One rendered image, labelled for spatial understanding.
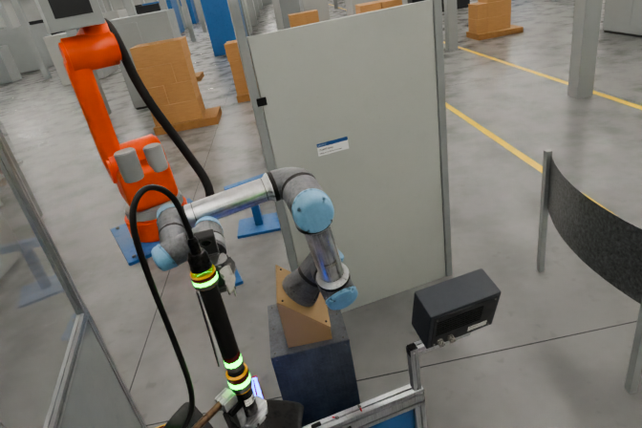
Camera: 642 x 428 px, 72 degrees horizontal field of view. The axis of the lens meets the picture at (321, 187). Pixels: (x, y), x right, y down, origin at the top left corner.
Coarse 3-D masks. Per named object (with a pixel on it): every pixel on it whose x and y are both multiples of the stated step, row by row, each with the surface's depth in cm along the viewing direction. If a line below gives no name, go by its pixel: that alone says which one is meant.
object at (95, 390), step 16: (80, 352) 192; (96, 352) 210; (80, 368) 188; (96, 368) 205; (80, 384) 183; (96, 384) 199; (112, 384) 217; (80, 400) 179; (96, 400) 194; (112, 400) 212; (64, 416) 163; (80, 416) 175; (96, 416) 190; (112, 416) 206; (128, 416) 227
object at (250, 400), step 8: (192, 240) 72; (192, 248) 73; (200, 248) 73; (192, 256) 73; (200, 256) 73; (208, 256) 75; (192, 264) 73; (200, 264) 73; (208, 264) 74; (192, 272) 74; (200, 272) 74; (248, 392) 87; (248, 400) 88; (248, 408) 88; (256, 408) 90; (248, 416) 89
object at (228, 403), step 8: (224, 392) 85; (232, 392) 85; (216, 400) 84; (224, 400) 83; (232, 400) 84; (240, 400) 86; (256, 400) 93; (264, 400) 92; (224, 408) 83; (232, 408) 84; (240, 408) 85; (264, 408) 91; (232, 416) 84; (240, 416) 86; (256, 416) 89; (264, 416) 89; (240, 424) 87; (248, 424) 88; (256, 424) 88
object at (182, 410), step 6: (186, 402) 98; (180, 408) 97; (186, 408) 97; (174, 414) 95; (180, 414) 96; (186, 414) 96; (198, 414) 98; (168, 420) 94; (174, 420) 94; (180, 420) 95; (192, 420) 96; (198, 420) 97; (168, 426) 93; (174, 426) 93; (180, 426) 94; (192, 426) 95; (204, 426) 97; (210, 426) 97
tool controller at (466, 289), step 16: (480, 272) 150; (432, 288) 146; (448, 288) 146; (464, 288) 146; (480, 288) 145; (496, 288) 145; (416, 304) 147; (432, 304) 142; (448, 304) 141; (464, 304) 141; (480, 304) 143; (496, 304) 147; (416, 320) 152; (432, 320) 139; (448, 320) 142; (464, 320) 146; (480, 320) 150; (432, 336) 146; (448, 336) 149
